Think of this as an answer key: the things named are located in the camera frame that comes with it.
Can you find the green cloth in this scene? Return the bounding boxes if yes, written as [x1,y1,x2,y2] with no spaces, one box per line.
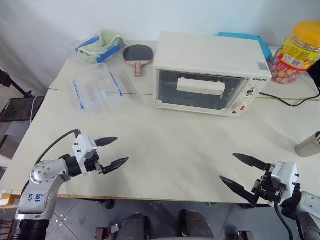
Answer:
[79,29,125,64]

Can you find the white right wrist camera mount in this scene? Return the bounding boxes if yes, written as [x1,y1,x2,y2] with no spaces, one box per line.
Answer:
[270,161,300,199]

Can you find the black mesh shelf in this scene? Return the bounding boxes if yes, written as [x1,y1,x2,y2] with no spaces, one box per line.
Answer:
[0,95,46,123]

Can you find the black power cable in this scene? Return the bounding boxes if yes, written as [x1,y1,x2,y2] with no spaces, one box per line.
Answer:
[258,84,320,108]

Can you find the candy jar yellow lid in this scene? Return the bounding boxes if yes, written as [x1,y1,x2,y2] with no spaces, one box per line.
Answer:
[268,20,320,86]

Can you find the yellow cardboard box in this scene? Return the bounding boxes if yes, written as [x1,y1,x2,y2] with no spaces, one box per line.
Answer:
[0,191,21,209]

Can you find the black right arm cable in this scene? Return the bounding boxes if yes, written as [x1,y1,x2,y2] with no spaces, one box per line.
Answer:
[273,199,295,240]

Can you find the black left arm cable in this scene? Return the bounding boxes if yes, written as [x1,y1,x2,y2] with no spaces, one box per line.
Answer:
[31,129,82,171]

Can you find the black box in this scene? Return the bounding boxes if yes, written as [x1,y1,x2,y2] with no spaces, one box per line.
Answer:
[305,59,320,84]

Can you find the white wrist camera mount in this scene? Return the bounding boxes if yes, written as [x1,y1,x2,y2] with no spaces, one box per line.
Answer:
[270,161,300,199]
[72,134,99,176]

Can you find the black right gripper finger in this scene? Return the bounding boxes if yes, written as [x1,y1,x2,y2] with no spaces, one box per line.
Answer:
[232,153,273,172]
[219,175,261,207]

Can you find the thin white cable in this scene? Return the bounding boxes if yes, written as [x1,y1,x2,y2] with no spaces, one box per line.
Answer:
[29,95,45,126]

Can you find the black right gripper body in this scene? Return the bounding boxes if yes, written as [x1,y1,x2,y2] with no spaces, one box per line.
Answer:
[251,163,286,203]

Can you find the empty clear box blue clips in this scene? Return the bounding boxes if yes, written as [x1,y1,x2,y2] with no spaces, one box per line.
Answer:
[72,62,126,116]

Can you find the flat blue box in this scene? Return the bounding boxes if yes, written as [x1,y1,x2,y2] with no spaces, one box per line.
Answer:
[217,31,273,61]

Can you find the clear box with blue clips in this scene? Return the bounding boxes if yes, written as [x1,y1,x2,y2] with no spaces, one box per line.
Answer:
[73,29,129,66]

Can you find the black tripod stand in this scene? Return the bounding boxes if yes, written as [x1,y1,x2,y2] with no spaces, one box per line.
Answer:
[0,68,29,99]

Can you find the white toaster oven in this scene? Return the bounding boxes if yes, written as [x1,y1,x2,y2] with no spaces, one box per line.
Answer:
[152,31,273,117]

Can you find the dark rounded shape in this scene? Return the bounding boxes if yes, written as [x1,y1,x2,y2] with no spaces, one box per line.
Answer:
[116,212,151,240]
[178,209,216,240]

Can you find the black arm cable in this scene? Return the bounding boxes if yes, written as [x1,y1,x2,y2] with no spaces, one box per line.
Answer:
[273,199,295,240]
[31,129,82,171]

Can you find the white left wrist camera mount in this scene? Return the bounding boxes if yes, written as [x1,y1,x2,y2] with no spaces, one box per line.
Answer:
[72,134,99,176]

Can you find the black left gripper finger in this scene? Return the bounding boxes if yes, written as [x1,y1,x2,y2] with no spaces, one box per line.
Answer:
[99,156,130,175]
[95,136,119,148]

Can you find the grey cylinder cup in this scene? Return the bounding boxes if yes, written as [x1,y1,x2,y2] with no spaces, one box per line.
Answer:
[294,132,320,158]

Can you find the black table tennis paddle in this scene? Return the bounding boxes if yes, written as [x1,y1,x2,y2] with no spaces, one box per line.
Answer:
[122,44,155,77]

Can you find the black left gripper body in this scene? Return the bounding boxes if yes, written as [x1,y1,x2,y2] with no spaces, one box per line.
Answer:
[83,151,105,176]

